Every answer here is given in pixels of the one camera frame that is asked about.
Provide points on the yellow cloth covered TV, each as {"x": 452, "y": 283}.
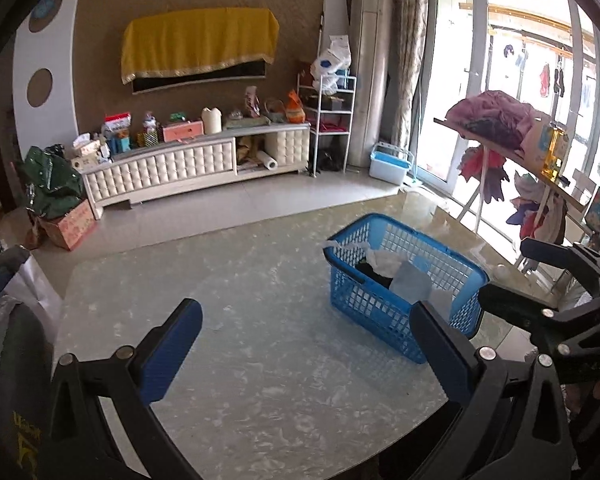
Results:
{"x": 198, "y": 45}

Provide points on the wooden clothes rack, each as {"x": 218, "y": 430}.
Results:
{"x": 542, "y": 206}

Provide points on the orange bag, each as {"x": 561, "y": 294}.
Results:
{"x": 294, "y": 110}

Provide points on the round wall plate upper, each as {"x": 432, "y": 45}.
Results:
{"x": 43, "y": 14}

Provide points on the tall white air conditioner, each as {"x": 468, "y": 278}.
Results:
{"x": 370, "y": 32}

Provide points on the pink box on cabinet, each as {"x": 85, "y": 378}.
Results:
{"x": 180, "y": 131}

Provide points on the white metal shelf rack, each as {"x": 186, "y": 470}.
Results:
{"x": 330, "y": 117}

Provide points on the pink cardboard box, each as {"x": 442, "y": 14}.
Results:
{"x": 68, "y": 231}

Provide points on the paper roll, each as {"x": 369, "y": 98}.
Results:
{"x": 266, "y": 160}

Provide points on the dark chair with yellow print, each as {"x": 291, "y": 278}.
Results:
{"x": 25, "y": 361}

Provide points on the patterned curtain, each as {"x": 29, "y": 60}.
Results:
{"x": 412, "y": 26}

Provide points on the white tufted TV cabinet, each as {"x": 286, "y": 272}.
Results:
{"x": 206, "y": 162}

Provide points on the blue plastic basket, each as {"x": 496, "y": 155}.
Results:
{"x": 380, "y": 311}

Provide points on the white plastic bags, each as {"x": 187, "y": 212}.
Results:
{"x": 325, "y": 68}

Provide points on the white quilted cloth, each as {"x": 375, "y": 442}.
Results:
{"x": 382, "y": 262}

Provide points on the round wall plate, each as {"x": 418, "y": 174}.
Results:
{"x": 39, "y": 87}
{"x": 43, "y": 14}

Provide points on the white grey cloth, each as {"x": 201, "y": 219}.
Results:
{"x": 414, "y": 285}

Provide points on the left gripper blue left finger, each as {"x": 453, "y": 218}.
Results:
{"x": 161, "y": 353}

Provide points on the black plush toy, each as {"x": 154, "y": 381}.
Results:
{"x": 366, "y": 268}

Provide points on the small white ball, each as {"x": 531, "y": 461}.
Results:
{"x": 501, "y": 273}

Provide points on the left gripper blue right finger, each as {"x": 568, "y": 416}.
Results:
{"x": 449, "y": 353}

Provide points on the green plastic bag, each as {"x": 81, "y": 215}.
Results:
{"x": 52, "y": 186}

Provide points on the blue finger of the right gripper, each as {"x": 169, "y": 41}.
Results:
{"x": 561, "y": 257}
{"x": 516, "y": 308}

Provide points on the round wall plate lower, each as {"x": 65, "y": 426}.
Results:
{"x": 39, "y": 87}

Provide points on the white jug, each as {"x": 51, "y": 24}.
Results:
{"x": 212, "y": 120}

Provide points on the blue white storage bin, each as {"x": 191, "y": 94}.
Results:
{"x": 389, "y": 163}

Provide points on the silver gift bag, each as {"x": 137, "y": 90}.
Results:
{"x": 30, "y": 286}

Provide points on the pink clothes pile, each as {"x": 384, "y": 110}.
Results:
{"x": 496, "y": 116}

